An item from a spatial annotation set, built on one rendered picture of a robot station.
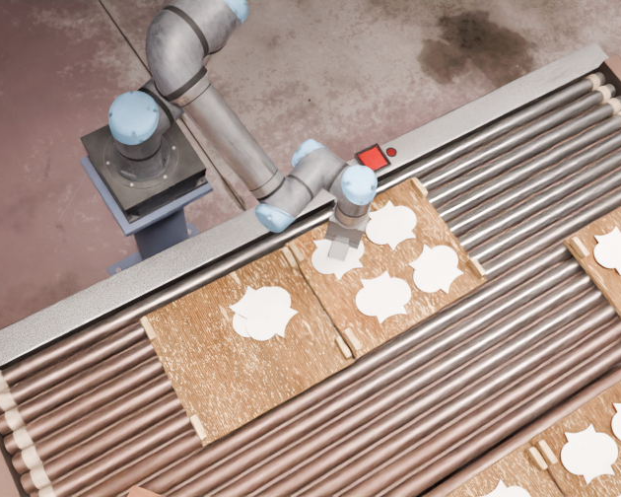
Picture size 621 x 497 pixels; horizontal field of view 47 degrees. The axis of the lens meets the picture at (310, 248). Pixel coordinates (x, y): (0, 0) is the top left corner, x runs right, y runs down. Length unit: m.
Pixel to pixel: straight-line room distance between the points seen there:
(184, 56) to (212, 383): 0.77
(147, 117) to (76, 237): 1.29
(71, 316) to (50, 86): 1.67
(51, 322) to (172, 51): 0.79
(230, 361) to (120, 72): 1.87
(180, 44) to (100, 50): 2.06
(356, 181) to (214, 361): 0.58
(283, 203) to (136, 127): 0.45
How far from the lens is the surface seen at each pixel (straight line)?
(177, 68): 1.38
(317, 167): 1.52
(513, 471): 1.82
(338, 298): 1.82
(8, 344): 1.88
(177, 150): 1.96
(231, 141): 1.42
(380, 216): 1.91
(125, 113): 1.76
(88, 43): 3.46
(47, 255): 2.96
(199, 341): 1.77
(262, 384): 1.74
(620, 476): 1.92
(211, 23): 1.41
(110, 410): 1.77
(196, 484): 1.73
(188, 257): 1.87
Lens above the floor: 2.64
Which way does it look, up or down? 66 degrees down
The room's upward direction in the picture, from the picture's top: 12 degrees clockwise
